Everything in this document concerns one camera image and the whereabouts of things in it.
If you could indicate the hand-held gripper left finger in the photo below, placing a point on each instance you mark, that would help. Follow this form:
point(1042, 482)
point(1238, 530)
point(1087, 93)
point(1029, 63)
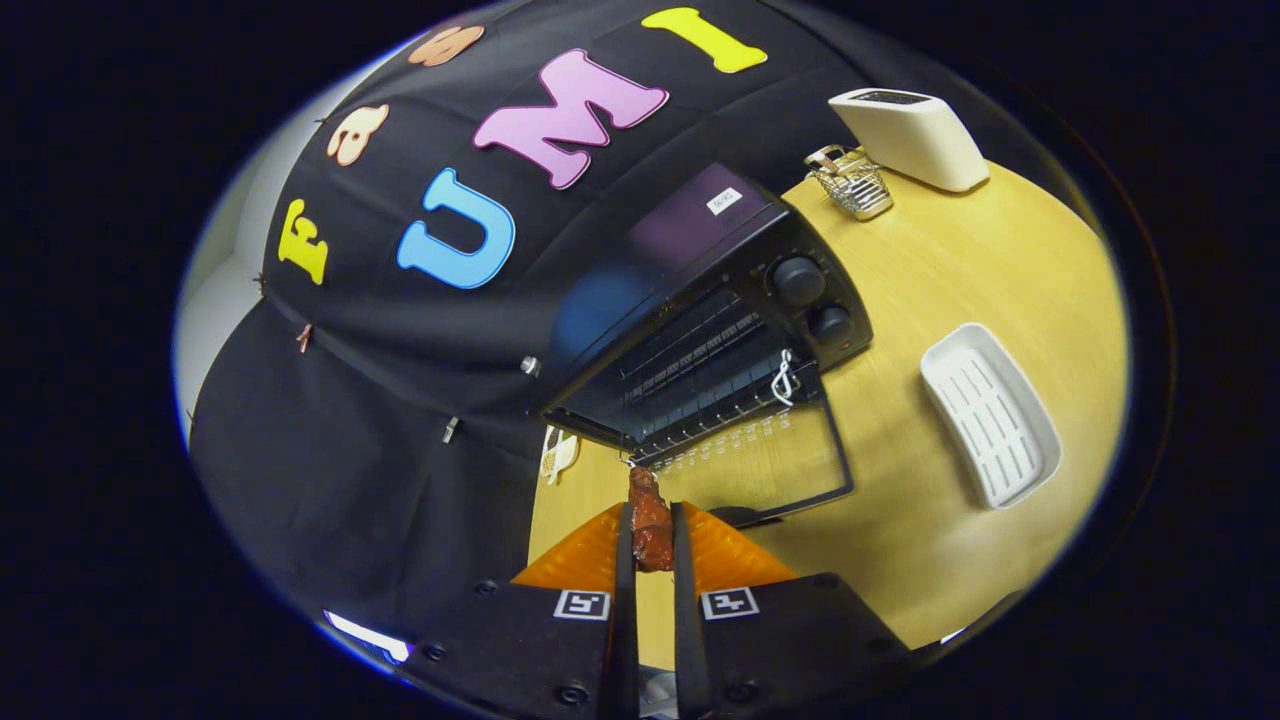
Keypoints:
point(626, 620)

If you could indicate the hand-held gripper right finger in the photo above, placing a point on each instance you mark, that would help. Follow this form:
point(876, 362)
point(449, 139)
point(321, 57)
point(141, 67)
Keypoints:
point(684, 620)

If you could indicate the red meat slice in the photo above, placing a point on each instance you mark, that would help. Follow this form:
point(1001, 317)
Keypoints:
point(650, 530)

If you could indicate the black toaster oven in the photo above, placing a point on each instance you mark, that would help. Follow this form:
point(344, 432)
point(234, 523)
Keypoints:
point(700, 230)

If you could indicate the white bread toaster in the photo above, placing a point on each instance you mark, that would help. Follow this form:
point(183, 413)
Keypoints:
point(920, 140)

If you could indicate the white divided condiment dish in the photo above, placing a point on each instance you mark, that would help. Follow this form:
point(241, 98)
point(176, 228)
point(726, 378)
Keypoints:
point(558, 455)

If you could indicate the black backdrop cloth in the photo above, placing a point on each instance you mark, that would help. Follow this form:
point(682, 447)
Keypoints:
point(400, 450)

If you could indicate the white rectangular dish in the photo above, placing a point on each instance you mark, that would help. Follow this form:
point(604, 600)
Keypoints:
point(990, 415)

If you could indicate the pink clip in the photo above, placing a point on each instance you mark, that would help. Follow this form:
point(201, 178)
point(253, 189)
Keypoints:
point(304, 338)

